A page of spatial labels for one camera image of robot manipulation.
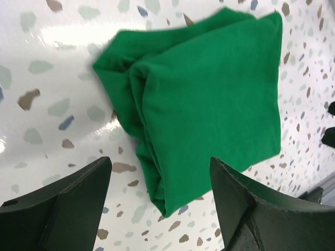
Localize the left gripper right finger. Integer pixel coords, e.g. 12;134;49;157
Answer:
210;157;334;250

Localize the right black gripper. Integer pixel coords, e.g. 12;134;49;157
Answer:
321;100;335;150

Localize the green t-shirt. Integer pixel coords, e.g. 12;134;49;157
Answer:
93;8;283;218

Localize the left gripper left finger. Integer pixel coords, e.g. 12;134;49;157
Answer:
1;156;112;250

